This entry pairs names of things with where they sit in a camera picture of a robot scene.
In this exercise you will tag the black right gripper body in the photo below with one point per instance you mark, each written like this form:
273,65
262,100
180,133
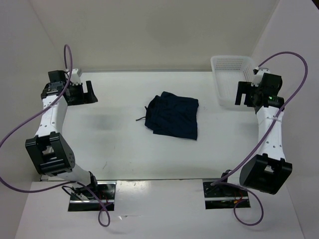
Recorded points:
256,90

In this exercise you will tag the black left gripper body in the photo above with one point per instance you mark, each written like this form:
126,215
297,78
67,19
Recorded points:
76,92

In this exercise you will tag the navy blue shorts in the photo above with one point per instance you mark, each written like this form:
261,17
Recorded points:
172,115

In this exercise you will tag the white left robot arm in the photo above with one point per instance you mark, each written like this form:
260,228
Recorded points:
49,151

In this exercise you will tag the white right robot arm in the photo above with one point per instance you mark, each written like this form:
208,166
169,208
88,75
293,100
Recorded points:
267,168

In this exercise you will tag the white plastic basket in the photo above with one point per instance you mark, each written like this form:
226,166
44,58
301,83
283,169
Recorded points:
227,72

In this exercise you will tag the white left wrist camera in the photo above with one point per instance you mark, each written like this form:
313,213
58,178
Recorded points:
75,76

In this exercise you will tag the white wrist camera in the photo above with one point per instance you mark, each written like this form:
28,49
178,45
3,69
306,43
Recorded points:
75,76
258,75

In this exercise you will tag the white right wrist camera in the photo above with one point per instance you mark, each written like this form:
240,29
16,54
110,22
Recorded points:
258,75

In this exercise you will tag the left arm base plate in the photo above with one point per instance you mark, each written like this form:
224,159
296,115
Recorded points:
82,201

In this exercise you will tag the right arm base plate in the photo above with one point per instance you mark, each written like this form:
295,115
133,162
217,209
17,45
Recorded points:
223,196

